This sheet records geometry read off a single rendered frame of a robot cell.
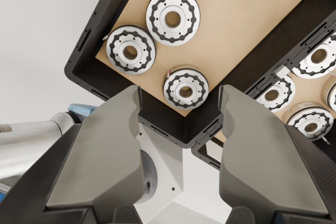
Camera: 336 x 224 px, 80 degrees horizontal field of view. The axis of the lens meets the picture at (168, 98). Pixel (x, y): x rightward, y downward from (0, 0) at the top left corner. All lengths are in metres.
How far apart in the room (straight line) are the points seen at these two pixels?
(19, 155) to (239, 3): 0.46
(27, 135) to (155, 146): 0.32
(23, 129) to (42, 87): 0.37
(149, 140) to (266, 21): 0.41
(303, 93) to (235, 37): 0.22
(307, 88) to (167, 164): 0.39
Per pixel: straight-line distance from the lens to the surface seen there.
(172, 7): 0.40
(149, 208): 0.65
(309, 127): 0.61
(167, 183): 0.58
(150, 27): 0.41
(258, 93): 0.41
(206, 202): 1.04
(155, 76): 0.47
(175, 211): 2.47
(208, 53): 0.46
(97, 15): 0.36
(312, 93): 0.58
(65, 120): 0.43
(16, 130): 0.40
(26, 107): 0.84
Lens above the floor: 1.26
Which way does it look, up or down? 60 degrees down
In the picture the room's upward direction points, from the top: 175 degrees counter-clockwise
